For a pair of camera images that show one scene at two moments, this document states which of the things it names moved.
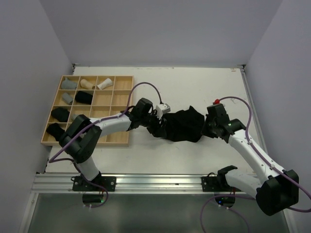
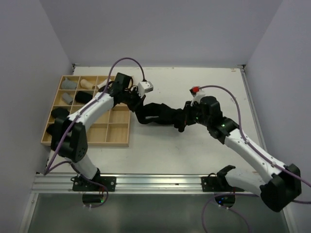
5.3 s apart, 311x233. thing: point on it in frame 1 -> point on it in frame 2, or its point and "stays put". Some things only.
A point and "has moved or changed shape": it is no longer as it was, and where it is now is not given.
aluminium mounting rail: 62,183 stays put
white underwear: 108,82 stays put
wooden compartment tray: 94,96 stays put
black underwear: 185,125 has moved or changed shape
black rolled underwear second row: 83,97 stays put
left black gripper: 157,126 -> 139,103
